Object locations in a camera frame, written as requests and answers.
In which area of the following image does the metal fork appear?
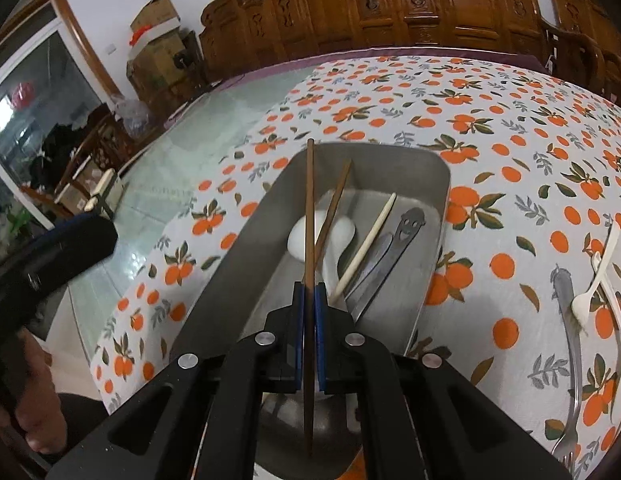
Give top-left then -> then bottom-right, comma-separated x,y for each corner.
549,266 -> 585,462

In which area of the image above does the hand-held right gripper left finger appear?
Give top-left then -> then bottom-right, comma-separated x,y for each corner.
43,280 -> 306,480

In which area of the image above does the small cardboard box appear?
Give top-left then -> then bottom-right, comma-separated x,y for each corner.
130,0 -> 180,37

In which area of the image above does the person's left hand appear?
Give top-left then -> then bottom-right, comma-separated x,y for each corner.
13,330 -> 67,457

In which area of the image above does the wooden framed glass door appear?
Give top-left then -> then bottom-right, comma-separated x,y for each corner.
0,0 -> 127,241

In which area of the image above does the white soup spoon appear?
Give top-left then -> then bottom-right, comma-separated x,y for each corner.
286,209 -> 359,299

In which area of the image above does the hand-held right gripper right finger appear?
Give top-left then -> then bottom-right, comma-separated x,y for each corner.
315,280 -> 574,480

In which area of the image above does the carved wooden armchair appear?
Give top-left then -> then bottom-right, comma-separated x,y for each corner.
539,0 -> 621,111

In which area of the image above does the clear plastic bag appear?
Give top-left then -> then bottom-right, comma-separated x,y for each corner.
112,98 -> 152,132

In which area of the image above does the large cardboard box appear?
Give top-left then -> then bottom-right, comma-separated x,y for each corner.
127,34 -> 192,102

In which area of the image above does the cream chopstick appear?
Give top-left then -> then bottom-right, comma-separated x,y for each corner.
329,192 -> 397,299

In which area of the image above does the plain metal spoon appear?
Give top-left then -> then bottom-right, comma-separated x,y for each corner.
343,232 -> 394,306

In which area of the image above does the metal spoon with face handle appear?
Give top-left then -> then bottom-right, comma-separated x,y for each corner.
348,206 -> 428,324

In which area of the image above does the rectangular metal tray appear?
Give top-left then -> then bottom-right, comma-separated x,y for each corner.
163,142 -> 452,480

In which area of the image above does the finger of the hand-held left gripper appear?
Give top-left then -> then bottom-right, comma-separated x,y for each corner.
18,212 -> 119,288

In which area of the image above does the orange print tablecloth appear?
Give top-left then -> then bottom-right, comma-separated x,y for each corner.
88,54 -> 621,480

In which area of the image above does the red window decoration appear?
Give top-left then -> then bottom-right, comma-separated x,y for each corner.
7,80 -> 40,112

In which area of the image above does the pile of black clothes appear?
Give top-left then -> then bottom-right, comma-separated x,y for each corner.
29,124 -> 87,197

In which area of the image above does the carved wooden sofa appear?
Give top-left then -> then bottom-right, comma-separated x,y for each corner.
197,0 -> 557,86

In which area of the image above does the low wooden chair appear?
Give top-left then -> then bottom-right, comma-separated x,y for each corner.
54,110 -> 137,217

